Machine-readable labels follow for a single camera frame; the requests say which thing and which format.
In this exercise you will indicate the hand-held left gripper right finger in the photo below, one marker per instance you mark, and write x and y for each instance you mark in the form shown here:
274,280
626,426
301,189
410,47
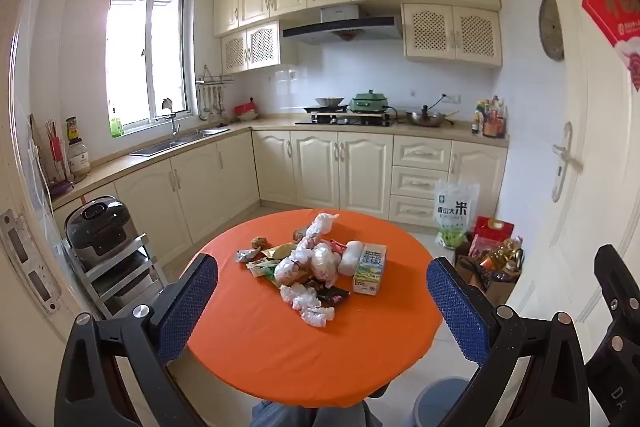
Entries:
457,312

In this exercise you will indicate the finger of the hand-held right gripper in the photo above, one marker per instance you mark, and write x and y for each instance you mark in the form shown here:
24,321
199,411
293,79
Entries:
620,282

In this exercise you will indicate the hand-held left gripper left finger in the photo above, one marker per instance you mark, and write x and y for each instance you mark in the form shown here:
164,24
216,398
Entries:
187,307

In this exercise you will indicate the silver foil wrapper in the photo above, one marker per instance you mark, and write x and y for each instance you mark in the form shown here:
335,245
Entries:
248,255

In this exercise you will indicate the green snack wrapper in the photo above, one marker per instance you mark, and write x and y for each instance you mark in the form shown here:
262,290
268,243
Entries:
262,269

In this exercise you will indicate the blue plastic trash bin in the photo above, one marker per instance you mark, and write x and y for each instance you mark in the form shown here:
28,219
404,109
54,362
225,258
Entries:
445,399

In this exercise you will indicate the brown nut shell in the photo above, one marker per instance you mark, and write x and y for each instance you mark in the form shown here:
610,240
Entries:
258,242

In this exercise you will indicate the green and white milk carton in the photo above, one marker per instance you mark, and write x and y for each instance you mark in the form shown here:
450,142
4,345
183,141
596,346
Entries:
370,269

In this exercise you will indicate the yellow snack packet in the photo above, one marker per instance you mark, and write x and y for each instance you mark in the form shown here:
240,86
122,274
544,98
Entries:
275,251

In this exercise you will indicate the small white plastic bag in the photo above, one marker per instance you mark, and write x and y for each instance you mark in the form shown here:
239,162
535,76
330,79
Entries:
290,271

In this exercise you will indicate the white tissue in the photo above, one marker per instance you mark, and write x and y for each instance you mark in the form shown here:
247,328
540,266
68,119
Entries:
297,296
317,317

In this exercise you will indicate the white soft package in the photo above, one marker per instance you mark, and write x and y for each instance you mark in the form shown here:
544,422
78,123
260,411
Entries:
350,257

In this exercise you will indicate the dark snack wrapper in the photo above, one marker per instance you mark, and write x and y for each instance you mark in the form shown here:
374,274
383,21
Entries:
334,296

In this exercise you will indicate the small brown scrap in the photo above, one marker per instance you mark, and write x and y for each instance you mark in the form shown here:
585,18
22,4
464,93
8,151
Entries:
298,235

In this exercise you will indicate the knotted white plastic bag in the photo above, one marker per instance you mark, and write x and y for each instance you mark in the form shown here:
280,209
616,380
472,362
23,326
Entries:
322,227

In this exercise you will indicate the small cardboard box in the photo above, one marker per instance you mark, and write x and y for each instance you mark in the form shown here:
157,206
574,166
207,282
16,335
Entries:
462,269

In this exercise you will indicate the black patterned bag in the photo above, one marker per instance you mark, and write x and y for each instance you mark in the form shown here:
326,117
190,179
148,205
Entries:
482,274

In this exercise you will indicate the large cardboard box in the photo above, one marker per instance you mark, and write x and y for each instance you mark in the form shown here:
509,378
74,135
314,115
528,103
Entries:
500,292

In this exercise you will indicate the white panel door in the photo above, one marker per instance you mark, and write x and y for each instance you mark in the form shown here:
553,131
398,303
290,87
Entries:
575,232

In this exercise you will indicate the cooking oil bottle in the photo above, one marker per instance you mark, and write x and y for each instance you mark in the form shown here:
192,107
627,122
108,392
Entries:
500,257

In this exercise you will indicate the red rice bag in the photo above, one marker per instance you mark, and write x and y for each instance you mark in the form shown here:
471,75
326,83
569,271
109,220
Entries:
492,229

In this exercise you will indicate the white rice bag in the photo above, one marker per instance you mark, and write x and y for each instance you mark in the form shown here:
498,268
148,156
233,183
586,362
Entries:
455,212

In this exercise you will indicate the cream drawer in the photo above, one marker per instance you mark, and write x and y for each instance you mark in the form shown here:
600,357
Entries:
422,153
412,211
417,183

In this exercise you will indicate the black and silver rice cooker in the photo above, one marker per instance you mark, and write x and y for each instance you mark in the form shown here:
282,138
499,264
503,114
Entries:
95,232

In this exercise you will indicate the person's grey-blue trousers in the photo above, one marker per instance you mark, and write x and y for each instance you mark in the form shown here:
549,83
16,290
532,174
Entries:
290,417

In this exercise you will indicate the steel sink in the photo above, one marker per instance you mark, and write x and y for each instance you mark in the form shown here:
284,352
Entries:
165,146

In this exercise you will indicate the metal door strike plate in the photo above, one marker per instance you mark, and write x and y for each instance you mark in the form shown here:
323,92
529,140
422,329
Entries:
27,262

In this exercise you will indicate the cream base cabinets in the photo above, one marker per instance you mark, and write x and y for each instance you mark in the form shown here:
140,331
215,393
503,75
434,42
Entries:
310,172

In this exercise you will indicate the glass jar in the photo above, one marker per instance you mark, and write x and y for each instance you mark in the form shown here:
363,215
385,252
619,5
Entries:
79,159

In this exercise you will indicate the chrome faucet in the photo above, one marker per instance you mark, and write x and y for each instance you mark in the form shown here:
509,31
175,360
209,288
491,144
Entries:
174,122

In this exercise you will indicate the green dish soap bottle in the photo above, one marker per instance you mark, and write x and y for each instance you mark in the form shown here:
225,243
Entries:
116,127

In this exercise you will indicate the group of condiment bottles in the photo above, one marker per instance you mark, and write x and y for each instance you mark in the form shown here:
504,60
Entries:
490,119

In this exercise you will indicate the steel wok with spatula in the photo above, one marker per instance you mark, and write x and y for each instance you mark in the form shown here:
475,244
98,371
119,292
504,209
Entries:
425,118

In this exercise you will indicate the bundle of chopsticks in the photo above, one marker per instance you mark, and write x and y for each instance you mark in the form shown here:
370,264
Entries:
57,157

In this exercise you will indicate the dark sauce bottle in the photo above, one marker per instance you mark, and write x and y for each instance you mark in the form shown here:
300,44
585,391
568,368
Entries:
73,132

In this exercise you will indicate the black gas stove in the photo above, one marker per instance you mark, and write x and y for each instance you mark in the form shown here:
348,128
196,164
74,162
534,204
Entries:
345,122

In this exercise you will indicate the green electric pot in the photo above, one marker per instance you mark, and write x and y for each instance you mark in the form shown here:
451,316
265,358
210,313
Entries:
367,103

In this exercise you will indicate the black wok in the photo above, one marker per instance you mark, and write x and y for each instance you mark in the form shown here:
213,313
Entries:
329,101

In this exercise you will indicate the kitchen window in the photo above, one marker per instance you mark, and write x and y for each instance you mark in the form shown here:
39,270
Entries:
165,57

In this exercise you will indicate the cream lattice door cabinet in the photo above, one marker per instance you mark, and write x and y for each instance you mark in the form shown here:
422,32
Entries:
250,47
450,34

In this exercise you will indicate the range hood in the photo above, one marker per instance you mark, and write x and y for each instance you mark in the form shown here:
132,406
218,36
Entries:
340,29

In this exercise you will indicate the wall rack with utensils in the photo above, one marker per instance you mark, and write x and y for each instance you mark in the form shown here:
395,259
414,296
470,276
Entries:
212,99

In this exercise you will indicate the white wall outlet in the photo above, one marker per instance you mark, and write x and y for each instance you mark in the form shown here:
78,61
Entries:
448,98

